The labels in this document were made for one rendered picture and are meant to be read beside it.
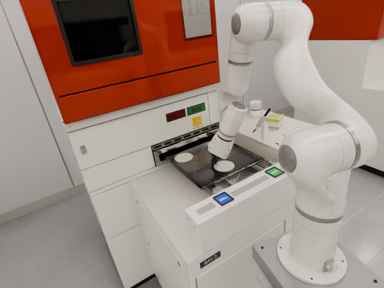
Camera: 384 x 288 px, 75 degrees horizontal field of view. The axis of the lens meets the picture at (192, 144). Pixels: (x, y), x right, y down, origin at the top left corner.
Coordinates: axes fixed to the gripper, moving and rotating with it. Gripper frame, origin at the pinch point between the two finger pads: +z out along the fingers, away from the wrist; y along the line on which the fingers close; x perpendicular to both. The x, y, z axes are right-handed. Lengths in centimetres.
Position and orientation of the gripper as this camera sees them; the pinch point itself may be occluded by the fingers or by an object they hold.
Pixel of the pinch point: (214, 160)
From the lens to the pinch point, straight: 123.9
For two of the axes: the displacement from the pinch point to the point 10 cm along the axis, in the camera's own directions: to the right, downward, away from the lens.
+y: 8.8, 4.4, -1.7
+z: -2.8, 7.8, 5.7
